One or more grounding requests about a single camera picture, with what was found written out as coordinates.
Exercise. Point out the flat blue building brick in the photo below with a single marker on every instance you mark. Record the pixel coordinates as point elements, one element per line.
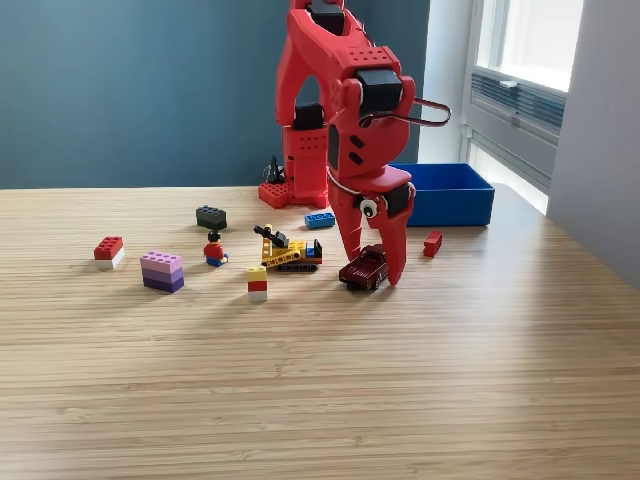
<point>320,221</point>

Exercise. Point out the yellow red white brick stack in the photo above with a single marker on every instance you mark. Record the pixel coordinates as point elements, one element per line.
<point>257,285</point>

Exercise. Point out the black building brick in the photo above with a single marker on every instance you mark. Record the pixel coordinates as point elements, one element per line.
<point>211,218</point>

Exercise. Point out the grey window vent grille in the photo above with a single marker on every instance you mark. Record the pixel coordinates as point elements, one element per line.
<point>530,102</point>

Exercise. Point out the small yellow toy digger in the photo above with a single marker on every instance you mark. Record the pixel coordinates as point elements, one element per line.
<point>290,255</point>

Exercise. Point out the red and white brick stack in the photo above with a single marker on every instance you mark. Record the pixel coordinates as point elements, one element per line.
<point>109,252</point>

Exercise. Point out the dark red toy car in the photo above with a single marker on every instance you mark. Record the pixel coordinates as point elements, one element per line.
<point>362,275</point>

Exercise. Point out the small red building brick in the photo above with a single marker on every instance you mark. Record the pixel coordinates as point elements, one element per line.
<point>432,244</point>

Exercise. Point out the blue plastic bin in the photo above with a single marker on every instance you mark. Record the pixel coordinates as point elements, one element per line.
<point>450,210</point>

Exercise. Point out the toy figure red shirt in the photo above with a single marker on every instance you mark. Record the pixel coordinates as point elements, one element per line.
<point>215,252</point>

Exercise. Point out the pink and purple brick stack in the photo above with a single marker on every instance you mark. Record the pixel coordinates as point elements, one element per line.
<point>162,272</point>

